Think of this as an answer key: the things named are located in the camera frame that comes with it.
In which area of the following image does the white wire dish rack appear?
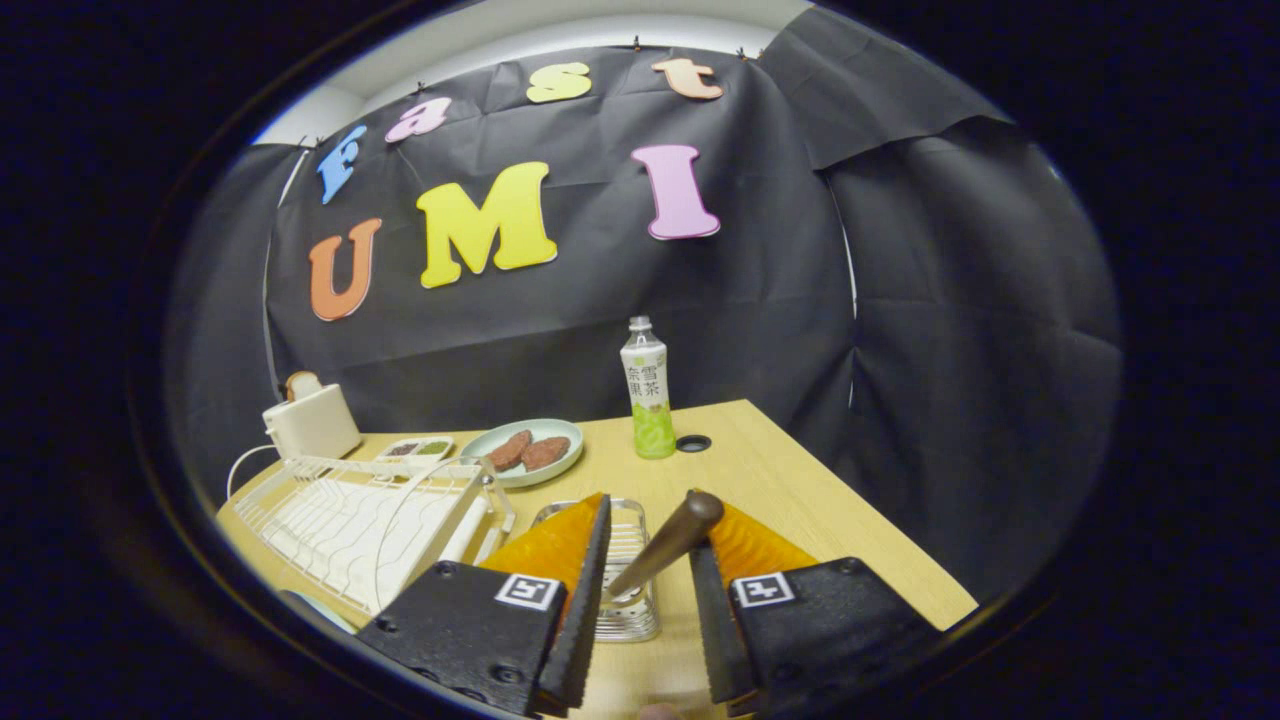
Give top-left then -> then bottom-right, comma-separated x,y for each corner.
230,455 -> 517,616

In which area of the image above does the light green plate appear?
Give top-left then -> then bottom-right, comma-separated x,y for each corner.
459,418 -> 585,489
283,590 -> 359,636

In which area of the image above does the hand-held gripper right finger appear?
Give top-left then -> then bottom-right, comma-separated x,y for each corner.
688,500 -> 946,718

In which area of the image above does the white divided grain tray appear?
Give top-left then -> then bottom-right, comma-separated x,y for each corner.
375,436 -> 455,466

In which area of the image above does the wooden handled metal spoon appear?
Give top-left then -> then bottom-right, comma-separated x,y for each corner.
603,490 -> 725,606

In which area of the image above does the green tea bottle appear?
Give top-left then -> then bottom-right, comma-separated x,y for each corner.
620,316 -> 678,461

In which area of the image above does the brown fried meat piece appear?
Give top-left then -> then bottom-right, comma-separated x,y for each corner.
520,436 -> 572,472
485,430 -> 534,473

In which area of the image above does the metal wire basket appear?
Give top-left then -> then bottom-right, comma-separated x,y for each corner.
530,497 -> 662,643

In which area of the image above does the white toaster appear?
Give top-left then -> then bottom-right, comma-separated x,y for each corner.
262,383 -> 363,461

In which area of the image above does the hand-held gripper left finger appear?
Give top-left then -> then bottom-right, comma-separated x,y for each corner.
355,492 -> 613,718

